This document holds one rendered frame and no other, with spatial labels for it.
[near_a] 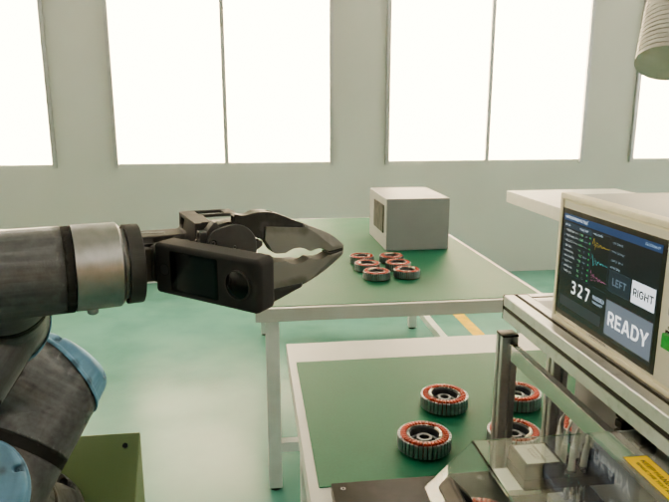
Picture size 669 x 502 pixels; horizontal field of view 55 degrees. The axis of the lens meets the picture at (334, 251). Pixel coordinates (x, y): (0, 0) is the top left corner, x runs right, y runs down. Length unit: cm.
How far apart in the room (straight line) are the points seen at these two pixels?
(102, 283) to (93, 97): 493
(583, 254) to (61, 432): 75
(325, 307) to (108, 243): 178
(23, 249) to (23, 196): 511
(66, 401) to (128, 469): 21
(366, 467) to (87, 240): 90
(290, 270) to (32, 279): 23
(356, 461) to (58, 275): 92
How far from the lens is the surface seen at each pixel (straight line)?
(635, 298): 90
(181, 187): 540
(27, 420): 90
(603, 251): 96
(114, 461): 108
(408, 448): 137
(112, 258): 56
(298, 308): 230
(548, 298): 121
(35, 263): 56
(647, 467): 81
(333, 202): 543
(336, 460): 136
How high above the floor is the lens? 145
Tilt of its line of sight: 13 degrees down
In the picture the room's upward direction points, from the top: straight up
